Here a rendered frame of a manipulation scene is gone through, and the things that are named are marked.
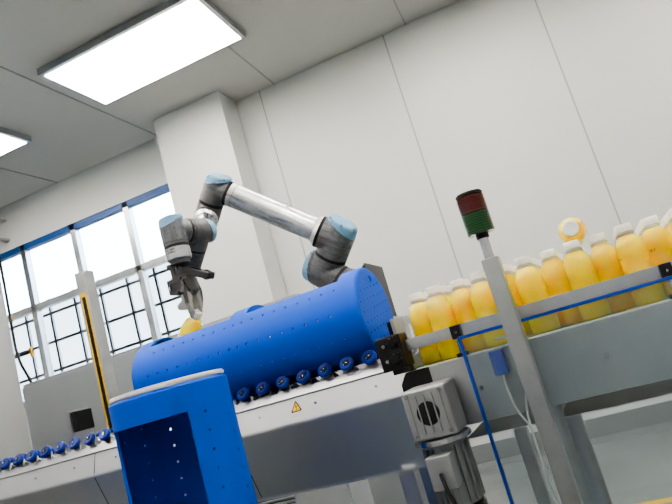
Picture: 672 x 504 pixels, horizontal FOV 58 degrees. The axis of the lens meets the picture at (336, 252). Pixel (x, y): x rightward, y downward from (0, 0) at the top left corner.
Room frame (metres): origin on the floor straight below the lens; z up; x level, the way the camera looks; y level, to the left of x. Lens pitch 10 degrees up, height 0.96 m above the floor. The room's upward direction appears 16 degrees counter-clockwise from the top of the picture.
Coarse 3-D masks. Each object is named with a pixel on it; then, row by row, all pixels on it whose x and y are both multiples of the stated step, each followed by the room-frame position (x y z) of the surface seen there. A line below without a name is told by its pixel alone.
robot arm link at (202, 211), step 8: (200, 208) 2.67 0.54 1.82; (208, 208) 2.66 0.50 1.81; (200, 216) 2.61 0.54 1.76; (208, 216) 2.63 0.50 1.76; (216, 216) 2.68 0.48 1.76; (216, 224) 2.70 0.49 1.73; (192, 256) 2.21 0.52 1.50; (200, 256) 2.23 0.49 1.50; (192, 264) 2.23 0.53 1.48; (200, 264) 2.26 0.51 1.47
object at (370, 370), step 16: (352, 368) 1.82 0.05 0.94; (368, 368) 1.79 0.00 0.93; (304, 384) 1.88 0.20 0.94; (320, 384) 1.85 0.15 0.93; (336, 384) 1.82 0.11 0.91; (256, 400) 1.94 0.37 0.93; (272, 400) 1.91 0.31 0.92; (80, 448) 2.24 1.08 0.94; (96, 448) 2.19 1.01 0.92; (32, 464) 2.32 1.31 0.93; (48, 464) 2.27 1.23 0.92
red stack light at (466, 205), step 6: (480, 192) 1.37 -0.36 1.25; (462, 198) 1.36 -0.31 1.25; (468, 198) 1.36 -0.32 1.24; (474, 198) 1.35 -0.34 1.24; (480, 198) 1.36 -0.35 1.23; (462, 204) 1.37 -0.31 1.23; (468, 204) 1.36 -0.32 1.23; (474, 204) 1.35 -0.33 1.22; (480, 204) 1.36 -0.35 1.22; (486, 204) 1.37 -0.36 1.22; (462, 210) 1.37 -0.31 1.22; (468, 210) 1.36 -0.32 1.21; (474, 210) 1.36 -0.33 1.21; (462, 216) 1.38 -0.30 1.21
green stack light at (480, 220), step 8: (464, 216) 1.37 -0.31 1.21; (472, 216) 1.36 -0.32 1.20; (480, 216) 1.35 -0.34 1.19; (488, 216) 1.36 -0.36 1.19; (464, 224) 1.38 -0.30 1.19; (472, 224) 1.36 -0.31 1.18; (480, 224) 1.35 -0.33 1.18; (488, 224) 1.36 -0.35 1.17; (472, 232) 1.36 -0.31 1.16; (480, 232) 1.37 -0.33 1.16; (488, 232) 1.40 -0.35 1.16
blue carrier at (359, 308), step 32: (320, 288) 1.84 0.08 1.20; (352, 288) 1.77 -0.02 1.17; (256, 320) 1.90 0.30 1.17; (288, 320) 1.84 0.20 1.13; (320, 320) 1.80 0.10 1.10; (352, 320) 1.76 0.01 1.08; (384, 320) 1.91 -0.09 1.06; (160, 352) 2.05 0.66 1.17; (192, 352) 1.98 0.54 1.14; (224, 352) 1.93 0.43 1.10; (256, 352) 1.89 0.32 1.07; (288, 352) 1.85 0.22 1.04; (320, 352) 1.83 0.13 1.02; (352, 352) 1.82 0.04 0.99; (256, 384) 1.96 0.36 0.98
